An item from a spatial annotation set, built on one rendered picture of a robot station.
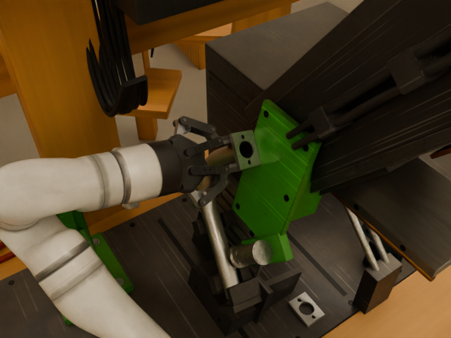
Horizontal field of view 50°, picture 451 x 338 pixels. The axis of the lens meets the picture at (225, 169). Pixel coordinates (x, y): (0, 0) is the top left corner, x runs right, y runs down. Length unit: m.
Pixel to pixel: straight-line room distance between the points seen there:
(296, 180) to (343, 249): 0.35
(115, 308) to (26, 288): 0.44
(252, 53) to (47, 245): 0.49
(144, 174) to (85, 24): 0.30
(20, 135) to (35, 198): 2.26
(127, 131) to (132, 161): 2.06
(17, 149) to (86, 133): 1.83
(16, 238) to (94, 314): 0.13
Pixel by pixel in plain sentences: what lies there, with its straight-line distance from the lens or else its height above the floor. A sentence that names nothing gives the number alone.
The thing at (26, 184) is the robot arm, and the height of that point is 1.31.
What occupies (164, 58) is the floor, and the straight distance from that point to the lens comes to 3.25.
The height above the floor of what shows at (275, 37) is 1.24.
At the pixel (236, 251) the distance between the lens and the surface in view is 0.78.
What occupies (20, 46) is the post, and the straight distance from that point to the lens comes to 0.80.
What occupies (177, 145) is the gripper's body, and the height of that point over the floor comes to 1.24.
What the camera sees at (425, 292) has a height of 0.90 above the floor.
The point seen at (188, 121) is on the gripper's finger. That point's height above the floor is 1.26.
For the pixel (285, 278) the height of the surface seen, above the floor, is 0.96.
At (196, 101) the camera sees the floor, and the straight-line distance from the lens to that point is 2.84.
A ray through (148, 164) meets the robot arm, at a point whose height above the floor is 1.26.
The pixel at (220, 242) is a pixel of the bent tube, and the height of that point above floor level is 1.03.
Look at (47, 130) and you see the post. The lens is 0.89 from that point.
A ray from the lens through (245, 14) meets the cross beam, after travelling 1.10.
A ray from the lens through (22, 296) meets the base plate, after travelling 0.99.
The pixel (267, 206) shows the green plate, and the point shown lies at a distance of 0.74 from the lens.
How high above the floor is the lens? 1.69
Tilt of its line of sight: 44 degrees down
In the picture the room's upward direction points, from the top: straight up
